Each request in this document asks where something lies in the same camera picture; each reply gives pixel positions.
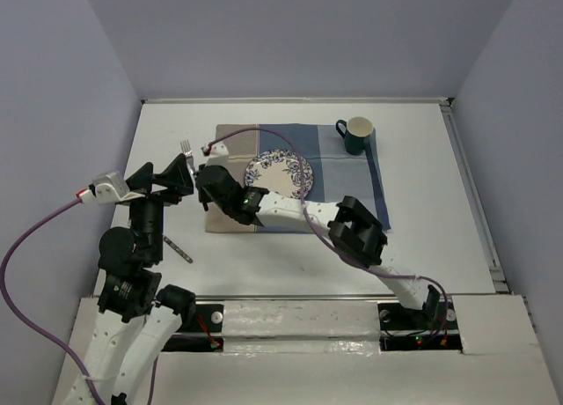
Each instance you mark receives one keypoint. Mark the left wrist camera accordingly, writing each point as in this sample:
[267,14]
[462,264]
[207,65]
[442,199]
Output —
[108,188]

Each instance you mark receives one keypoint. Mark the blue floral plate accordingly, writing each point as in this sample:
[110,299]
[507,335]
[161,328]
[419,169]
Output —
[281,171]

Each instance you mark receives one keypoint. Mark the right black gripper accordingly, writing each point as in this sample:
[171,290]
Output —
[203,195]

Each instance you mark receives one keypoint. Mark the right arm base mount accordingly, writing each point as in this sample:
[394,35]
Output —
[406,330]

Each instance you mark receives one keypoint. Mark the green mug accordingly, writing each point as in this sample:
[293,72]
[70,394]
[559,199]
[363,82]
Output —
[355,133]

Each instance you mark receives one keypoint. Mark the blue and beige cloth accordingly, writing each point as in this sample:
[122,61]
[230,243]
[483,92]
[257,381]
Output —
[336,173]

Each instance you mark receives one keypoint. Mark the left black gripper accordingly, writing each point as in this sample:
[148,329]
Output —
[176,175]

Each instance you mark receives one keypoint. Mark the metal fork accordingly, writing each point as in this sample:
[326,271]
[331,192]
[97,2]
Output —
[189,157]

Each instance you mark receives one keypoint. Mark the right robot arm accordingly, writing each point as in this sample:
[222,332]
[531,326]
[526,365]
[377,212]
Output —
[346,227]

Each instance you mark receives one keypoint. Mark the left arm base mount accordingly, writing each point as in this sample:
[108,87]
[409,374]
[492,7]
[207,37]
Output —
[203,334]

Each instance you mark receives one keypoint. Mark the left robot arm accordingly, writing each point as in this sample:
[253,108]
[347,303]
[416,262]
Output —
[135,317]

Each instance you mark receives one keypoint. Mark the metal knife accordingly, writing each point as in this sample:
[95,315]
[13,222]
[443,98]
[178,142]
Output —
[180,252]

